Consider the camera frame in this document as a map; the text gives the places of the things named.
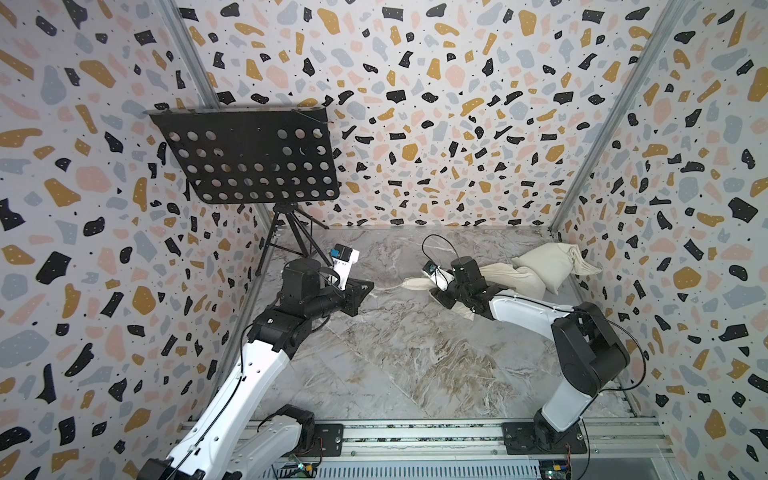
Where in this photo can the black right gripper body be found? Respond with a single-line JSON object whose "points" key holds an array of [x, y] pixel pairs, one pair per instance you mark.
{"points": [[453, 294]]}

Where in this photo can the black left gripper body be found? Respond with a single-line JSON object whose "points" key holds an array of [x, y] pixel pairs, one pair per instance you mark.
{"points": [[350, 293]]}

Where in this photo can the cream drawstring soil bag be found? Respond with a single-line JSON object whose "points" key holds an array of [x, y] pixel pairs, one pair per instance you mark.
{"points": [[420, 284]]}

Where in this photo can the cream cloth bag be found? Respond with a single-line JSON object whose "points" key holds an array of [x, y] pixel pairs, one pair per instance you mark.
{"points": [[553, 263], [522, 280]]}

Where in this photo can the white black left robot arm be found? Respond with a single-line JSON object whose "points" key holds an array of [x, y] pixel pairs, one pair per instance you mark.
{"points": [[252, 372]]}

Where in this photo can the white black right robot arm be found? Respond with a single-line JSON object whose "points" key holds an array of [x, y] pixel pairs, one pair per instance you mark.
{"points": [[589, 351]]}

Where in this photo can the black music stand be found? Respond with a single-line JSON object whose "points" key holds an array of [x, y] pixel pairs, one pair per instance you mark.
{"points": [[277, 156]]}

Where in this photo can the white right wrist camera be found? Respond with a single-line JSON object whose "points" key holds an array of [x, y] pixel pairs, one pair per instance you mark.
{"points": [[441, 278]]}

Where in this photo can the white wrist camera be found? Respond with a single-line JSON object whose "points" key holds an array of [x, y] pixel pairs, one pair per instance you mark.
{"points": [[343, 258], [441, 278]]}

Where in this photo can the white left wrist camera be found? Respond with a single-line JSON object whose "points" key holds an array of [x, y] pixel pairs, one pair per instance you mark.
{"points": [[343, 258]]}

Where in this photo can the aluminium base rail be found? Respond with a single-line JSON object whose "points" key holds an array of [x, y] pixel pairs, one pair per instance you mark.
{"points": [[477, 449]]}

